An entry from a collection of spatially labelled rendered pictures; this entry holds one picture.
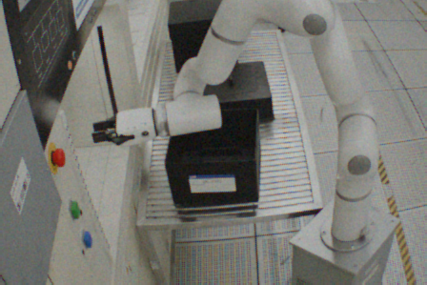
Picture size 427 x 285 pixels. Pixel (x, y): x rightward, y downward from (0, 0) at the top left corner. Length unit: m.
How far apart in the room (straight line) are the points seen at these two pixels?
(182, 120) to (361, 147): 0.46
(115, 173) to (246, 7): 0.83
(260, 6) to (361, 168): 0.46
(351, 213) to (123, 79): 0.85
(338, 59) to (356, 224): 0.54
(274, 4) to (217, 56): 0.21
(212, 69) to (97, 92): 0.63
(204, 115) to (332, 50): 0.37
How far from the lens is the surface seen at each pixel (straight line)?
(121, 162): 1.89
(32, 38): 1.06
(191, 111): 1.42
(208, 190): 1.78
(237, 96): 2.12
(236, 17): 1.25
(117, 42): 1.76
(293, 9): 1.17
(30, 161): 0.98
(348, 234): 1.62
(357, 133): 1.37
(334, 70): 1.29
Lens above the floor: 1.99
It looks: 35 degrees down
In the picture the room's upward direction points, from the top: 8 degrees counter-clockwise
